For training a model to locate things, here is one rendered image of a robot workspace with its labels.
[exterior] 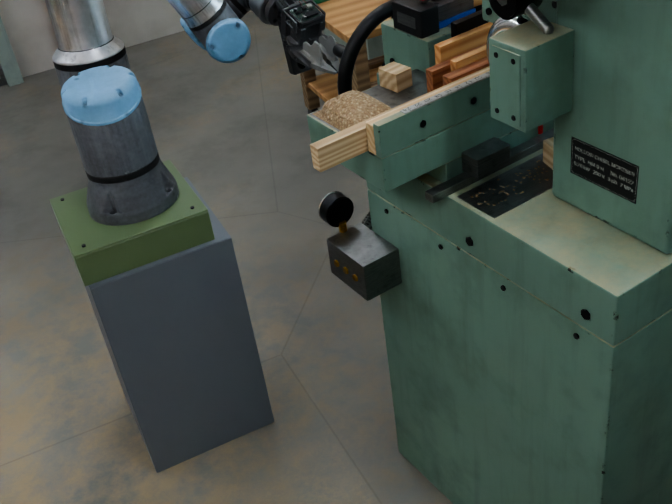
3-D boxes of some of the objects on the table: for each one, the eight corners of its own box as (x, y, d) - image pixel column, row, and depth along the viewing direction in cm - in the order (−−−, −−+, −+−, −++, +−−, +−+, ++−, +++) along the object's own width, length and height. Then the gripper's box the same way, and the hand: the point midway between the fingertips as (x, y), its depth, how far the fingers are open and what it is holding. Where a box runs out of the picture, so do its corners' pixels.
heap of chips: (356, 95, 150) (354, 75, 147) (407, 122, 140) (405, 100, 138) (312, 114, 146) (308, 93, 144) (361, 143, 136) (358, 121, 134)
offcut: (397, 93, 148) (395, 75, 147) (379, 86, 151) (378, 68, 149) (412, 85, 150) (411, 67, 148) (395, 78, 153) (393, 61, 151)
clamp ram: (469, 46, 159) (467, -3, 154) (498, 57, 154) (497, 7, 148) (430, 62, 155) (427, 13, 150) (458, 74, 150) (456, 24, 145)
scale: (632, 8, 151) (632, 8, 151) (638, 10, 150) (638, 9, 150) (399, 111, 131) (399, 110, 131) (405, 114, 130) (405, 113, 130)
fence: (649, 30, 156) (651, -1, 153) (656, 32, 155) (659, 1, 152) (375, 155, 132) (372, 123, 129) (382, 159, 131) (378, 126, 128)
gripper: (260, -7, 178) (320, 54, 168) (298, -20, 181) (358, 39, 171) (260, 28, 185) (317, 88, 175) (296, 15, 188) (354, 73, 178)
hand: (333, 71), depth 176 cm, fingers closed
